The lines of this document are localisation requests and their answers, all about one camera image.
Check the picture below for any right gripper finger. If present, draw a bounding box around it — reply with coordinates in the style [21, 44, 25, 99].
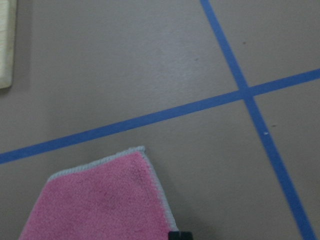
[168, 231, 193, 240]

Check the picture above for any pink wiping cloth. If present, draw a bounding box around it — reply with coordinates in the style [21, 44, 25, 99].
[20, 146, 178, 240]

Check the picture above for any bamboo cutting board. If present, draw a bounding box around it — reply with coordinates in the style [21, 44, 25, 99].
[0, 0, 18, 89]

